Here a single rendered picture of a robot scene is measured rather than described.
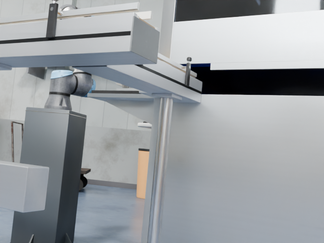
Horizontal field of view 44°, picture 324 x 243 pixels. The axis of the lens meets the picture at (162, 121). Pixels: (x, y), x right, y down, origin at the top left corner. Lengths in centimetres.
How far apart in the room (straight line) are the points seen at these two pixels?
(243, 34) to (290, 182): 63
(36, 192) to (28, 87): 578
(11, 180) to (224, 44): 103
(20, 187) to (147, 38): 51
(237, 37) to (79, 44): 87
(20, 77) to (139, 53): 609
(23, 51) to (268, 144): 96
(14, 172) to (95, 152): 517
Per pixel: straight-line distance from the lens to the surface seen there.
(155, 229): 156
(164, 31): 187
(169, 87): 145
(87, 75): 235
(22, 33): 117
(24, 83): 693
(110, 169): 622
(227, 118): 166
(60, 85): 225
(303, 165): 158
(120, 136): 617
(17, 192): 114
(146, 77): 131
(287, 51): 165
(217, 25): 177
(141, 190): 508
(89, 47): 99
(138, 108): 197
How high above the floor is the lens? 63
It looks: 4 degrees up
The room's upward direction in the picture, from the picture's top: 5 degrees clockwise
